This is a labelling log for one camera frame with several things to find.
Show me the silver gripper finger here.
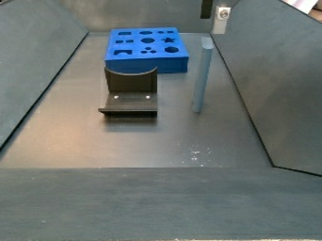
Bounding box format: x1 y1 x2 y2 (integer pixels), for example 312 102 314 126
211 1 231 34
200 0 213 19

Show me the black curved fixture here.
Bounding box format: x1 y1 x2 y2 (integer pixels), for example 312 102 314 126
97 68 159 116

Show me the blue foam shape-cutout block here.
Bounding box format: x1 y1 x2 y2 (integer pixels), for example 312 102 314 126
104 27 188 73

